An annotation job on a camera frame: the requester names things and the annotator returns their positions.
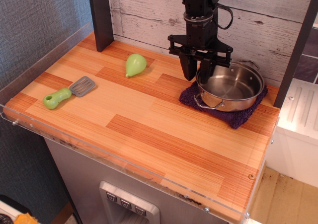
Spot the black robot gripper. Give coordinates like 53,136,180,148
168,20,233,84

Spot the stainless steel pot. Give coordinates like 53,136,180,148
193,60,265,112

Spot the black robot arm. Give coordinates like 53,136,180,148
168,0,233,84

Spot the purple folded cloth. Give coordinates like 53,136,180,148
179,82,268,129

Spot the green toy pear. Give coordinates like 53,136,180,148
126,54,147,77

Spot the white side cabinet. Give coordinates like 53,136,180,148
265,79,318,187

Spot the grey toy fridge cabinet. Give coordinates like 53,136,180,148
45,138,225,224

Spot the silver dispenser button panel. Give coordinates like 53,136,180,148
99,181,160,224

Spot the clear acrylic table guard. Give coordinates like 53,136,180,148
4,34,279,224

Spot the orange yellow object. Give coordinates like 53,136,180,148
13,213,39,224

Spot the dark right vertical post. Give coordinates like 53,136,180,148
274,0,318,108

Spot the dark vertical post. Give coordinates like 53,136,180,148
89,0,114,52
274,0,318,108

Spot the green handled grey spatula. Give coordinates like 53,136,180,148
42,76,95,110

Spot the dark left vertical post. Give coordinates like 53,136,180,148
89,0,114,52

